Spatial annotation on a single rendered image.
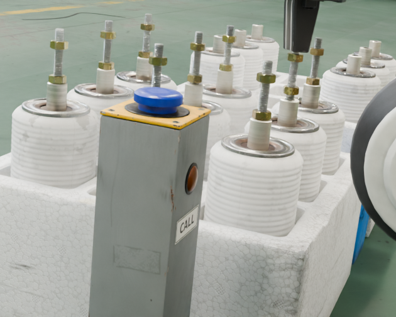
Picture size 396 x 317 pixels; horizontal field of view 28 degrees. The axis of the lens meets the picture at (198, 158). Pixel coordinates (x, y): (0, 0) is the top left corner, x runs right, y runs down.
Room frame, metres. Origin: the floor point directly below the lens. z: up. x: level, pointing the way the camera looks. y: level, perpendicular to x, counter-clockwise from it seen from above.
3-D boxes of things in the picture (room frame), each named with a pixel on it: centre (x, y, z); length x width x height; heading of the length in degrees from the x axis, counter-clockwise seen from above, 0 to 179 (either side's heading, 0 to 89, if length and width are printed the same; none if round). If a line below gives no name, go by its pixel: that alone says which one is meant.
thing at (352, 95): (1.30, -0.24, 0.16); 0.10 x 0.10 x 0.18
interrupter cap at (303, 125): (0.89, -0.10, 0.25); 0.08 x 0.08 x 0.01
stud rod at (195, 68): (0.93, 0.01, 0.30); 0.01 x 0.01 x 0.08
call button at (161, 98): (0.63, 0.04, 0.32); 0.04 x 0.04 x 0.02
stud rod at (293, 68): (0.89, -0.10, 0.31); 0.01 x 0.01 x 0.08
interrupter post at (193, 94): (0.93, 0.01, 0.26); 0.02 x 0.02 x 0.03
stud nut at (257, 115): (0.78, -0.06, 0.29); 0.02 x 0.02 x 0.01; 48
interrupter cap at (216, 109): (0.93, 0.01, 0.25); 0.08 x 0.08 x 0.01
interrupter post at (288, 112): (0.89, -0.10, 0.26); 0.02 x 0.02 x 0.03
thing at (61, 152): (0.86, 0.16, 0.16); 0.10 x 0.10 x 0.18
